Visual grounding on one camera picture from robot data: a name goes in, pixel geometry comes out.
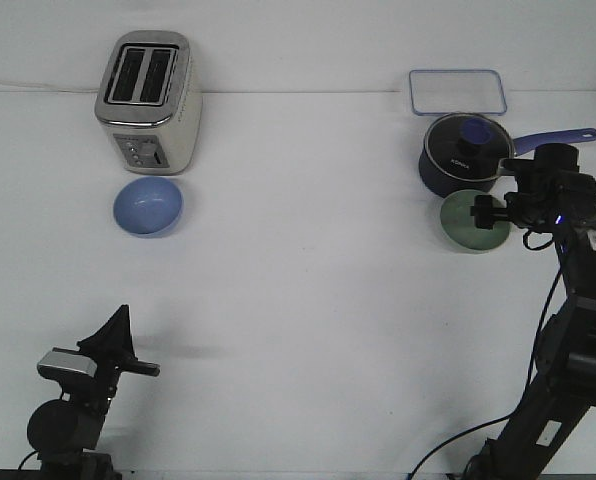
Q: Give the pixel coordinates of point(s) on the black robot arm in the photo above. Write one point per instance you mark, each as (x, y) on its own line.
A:
(564, 388)
(64, 432)

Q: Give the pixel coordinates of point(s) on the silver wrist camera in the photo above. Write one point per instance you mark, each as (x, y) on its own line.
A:
(58, 362)

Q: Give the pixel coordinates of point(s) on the blue saucepan with handle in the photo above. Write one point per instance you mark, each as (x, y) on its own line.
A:
(443, 185)

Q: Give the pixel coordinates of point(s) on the glass pot lid blue knob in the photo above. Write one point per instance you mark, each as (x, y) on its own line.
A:
(467, 146)

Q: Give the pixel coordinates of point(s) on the green bowl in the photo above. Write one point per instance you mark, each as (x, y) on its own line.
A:
(458, 225)

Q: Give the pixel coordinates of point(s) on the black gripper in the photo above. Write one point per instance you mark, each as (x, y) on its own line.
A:
(545, 200)
(111, 347)

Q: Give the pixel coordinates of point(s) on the silver two-slot toaster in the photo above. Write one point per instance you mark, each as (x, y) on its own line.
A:
(150, 102)

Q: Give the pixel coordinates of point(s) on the blue bowl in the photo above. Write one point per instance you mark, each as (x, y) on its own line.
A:
(149, 207)

